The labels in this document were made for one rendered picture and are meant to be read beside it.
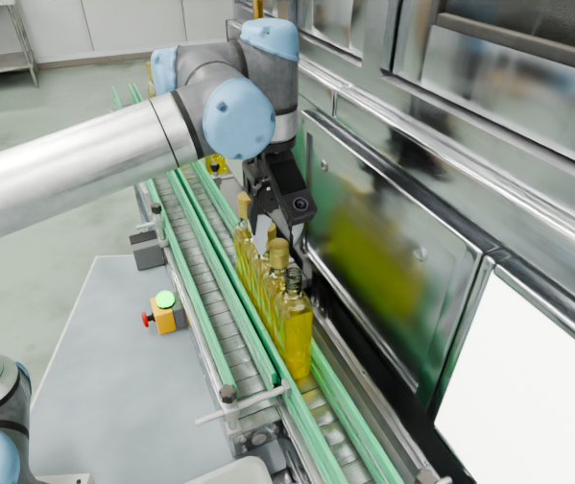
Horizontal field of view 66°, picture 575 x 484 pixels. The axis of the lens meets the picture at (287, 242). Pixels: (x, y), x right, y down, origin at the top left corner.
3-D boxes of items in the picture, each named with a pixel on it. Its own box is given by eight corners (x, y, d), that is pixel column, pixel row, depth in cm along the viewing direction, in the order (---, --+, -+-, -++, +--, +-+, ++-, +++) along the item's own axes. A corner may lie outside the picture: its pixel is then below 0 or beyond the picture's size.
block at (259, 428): (283, 440, 84) (283, 420, 80) (236, 460, 81) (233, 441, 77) (275, 423, 87) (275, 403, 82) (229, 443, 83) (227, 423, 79)
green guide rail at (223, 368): (240, 412, 81) (237, 386, 76) (234, 414, 81) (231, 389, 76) (117, 102, 208) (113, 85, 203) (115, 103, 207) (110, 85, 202)
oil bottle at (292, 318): (311, 375, 88) (315, 299, 75) (285, 385, 86) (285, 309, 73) (298, 354, 92) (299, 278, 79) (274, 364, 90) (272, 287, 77)
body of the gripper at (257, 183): (282, 184, 78) (282, 118, 71) (303, 208, 72) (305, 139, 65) (242, 193, 76) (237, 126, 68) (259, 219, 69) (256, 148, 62)
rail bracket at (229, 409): (292, 416, 80) (293, 374, 73) (203, 452, 75) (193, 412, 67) (285, 402, 83) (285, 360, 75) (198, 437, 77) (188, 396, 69)
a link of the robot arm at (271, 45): (227, 18, 58) (285, 13, 61) (232, 101, 65) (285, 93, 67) (247, 31, 52) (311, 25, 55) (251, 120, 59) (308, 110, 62)
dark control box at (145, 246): (164, 265, 134) (159, 243, 129) (138, 272, 132) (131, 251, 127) (159, 250, 140) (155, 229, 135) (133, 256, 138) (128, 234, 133)
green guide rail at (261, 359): (276, 398, 83) (276, 372, 78) (272, 399, 83) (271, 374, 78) (133, 100, 210) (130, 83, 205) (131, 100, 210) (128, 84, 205)
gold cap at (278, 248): (292, 266, 78) (292, 247, 75) (274, 271, 77) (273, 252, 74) (284, 254, 80) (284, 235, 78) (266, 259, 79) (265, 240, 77)
